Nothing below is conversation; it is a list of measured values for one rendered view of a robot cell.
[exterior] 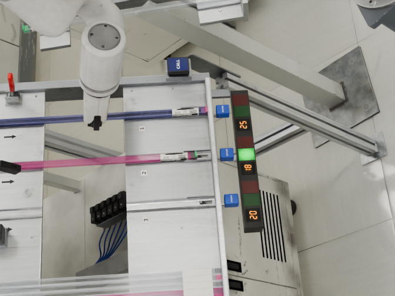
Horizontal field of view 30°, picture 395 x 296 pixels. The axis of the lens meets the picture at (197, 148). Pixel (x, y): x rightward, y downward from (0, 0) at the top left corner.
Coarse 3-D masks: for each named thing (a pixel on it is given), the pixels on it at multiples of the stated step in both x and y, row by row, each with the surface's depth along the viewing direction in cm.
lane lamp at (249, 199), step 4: (244, 196) 160; (248, 196) 160; (252, 196) 160; (256, 196) 160; (244, 200) 160; (248, 200) 160; (252, 200) 160; (256, 200) 160; (244, 204) 159; (248, 204) 159; (252, 204) 159; (256, 204) 159
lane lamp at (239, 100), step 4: (232, 96) 171; (236, 96) 171; (240, 96) 171; (244, 96) 171; (236, 100) 171; (240, 100) 171; (244, 100) 171; (236, 104) 170; (240, 104) 170; (244, 104) 170; (248, 104) 170
